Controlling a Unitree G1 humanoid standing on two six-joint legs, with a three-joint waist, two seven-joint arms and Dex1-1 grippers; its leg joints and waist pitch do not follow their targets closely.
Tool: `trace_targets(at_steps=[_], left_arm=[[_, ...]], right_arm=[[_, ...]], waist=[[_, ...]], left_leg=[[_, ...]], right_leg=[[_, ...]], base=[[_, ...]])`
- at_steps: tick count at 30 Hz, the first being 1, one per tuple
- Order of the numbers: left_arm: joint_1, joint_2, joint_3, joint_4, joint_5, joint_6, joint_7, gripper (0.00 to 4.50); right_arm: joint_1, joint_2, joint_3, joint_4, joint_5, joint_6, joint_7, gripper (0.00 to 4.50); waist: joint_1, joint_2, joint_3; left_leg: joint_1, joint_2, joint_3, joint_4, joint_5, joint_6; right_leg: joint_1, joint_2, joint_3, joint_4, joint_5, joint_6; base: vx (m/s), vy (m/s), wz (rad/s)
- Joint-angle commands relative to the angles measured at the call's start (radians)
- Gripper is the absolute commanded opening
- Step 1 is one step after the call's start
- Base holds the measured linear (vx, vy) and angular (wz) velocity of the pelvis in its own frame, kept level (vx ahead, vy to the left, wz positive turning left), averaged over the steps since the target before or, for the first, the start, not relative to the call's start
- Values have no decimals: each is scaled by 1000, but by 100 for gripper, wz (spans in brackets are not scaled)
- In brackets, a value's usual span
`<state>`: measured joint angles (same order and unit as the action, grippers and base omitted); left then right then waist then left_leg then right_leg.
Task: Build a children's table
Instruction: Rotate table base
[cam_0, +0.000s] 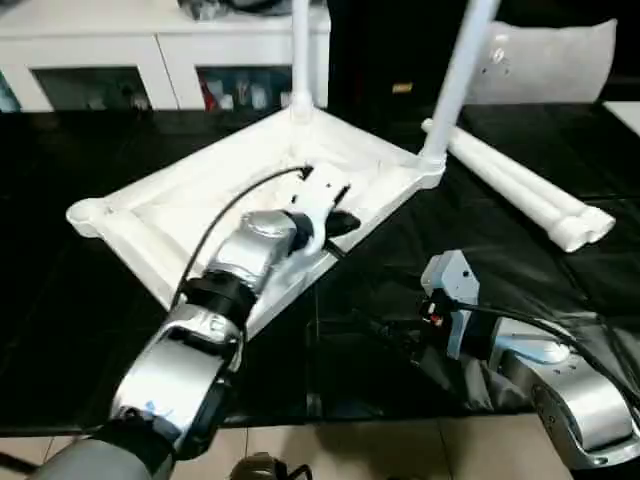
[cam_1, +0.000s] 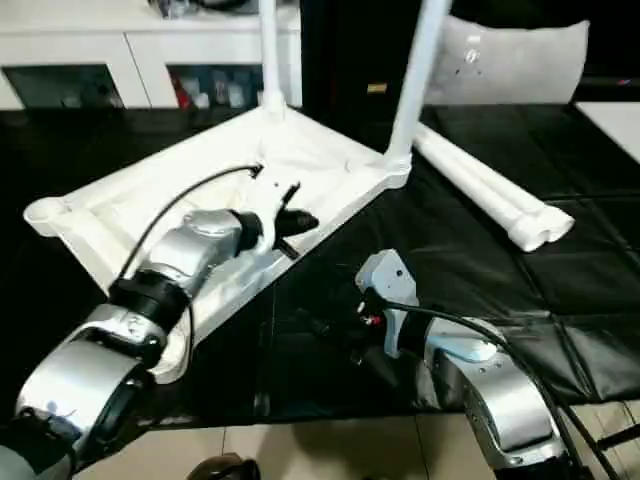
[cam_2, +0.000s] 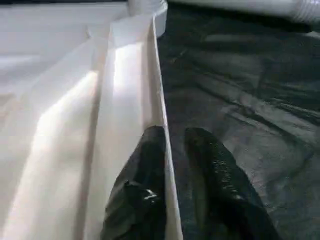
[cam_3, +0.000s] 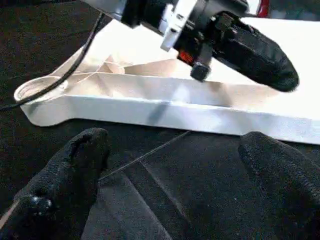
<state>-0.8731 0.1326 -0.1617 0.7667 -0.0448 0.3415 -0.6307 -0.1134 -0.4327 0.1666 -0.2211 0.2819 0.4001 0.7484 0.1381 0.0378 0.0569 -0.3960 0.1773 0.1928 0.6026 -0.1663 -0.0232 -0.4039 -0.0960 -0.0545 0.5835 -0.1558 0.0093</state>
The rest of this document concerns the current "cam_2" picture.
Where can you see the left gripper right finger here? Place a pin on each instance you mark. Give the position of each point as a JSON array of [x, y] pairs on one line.
[[225, 195]]

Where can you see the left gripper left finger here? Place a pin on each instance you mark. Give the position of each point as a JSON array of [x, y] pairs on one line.
[[142, 195]]

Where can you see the white plastic table top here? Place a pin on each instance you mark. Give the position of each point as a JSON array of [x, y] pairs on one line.
[[65, 125]]

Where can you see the black work mat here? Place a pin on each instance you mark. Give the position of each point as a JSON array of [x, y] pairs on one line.
[[250, 110]]

